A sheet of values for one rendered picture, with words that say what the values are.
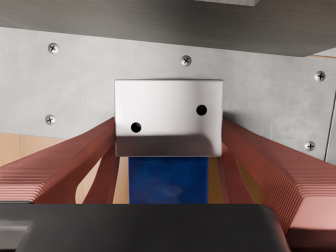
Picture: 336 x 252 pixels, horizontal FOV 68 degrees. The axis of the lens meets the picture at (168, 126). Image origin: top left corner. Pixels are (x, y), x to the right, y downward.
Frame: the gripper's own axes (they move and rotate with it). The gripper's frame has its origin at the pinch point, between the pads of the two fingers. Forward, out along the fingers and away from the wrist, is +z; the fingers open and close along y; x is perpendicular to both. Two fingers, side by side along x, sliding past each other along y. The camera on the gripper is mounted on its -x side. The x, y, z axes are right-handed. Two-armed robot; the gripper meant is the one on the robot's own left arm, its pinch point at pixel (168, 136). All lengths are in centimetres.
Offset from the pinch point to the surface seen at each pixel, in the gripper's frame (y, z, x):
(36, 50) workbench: 8.7, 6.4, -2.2
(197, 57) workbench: -1.9, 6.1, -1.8
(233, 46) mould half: -4.0, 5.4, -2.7
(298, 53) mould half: -8.0, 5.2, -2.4
